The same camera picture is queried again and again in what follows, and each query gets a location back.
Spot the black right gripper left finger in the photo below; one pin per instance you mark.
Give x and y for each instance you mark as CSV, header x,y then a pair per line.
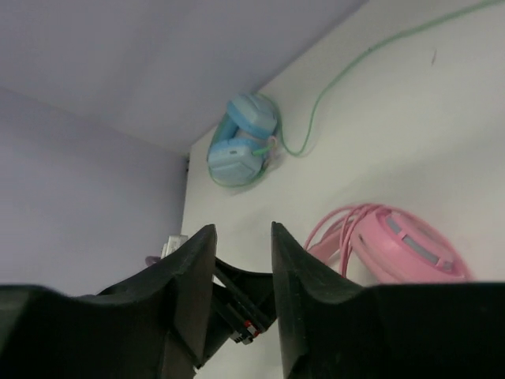
x,y
151,325

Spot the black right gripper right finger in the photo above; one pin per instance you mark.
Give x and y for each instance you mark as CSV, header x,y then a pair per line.
x,y
331,327

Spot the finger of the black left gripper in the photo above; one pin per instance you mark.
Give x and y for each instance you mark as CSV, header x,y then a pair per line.
x,y
242,306

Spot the pink headphones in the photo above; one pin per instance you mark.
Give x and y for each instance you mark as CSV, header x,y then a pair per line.
x,y
394,245

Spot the blue headphones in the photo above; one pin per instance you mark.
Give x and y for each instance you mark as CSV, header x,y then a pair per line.
x,y
243,141

